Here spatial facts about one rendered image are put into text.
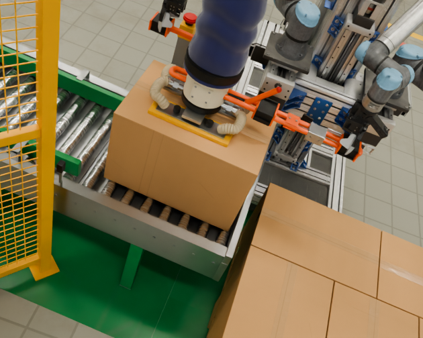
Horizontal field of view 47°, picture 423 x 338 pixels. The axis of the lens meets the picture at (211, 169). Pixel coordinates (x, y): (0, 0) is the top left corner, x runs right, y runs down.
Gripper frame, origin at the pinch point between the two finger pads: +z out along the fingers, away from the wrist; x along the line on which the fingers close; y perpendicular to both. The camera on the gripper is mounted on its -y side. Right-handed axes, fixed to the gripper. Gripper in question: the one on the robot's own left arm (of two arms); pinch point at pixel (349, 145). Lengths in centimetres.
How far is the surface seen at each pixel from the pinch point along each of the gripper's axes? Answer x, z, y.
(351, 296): 26, 53, -32
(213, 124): 8, 11, 52
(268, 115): 5.3, -2.2, 33.9
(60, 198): 39, 57, 99
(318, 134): 2.8, -1.3, 13.2
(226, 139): 12.7, 11.3, 44.6
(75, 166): 28, 46, 99
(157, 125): 19, 13, 71
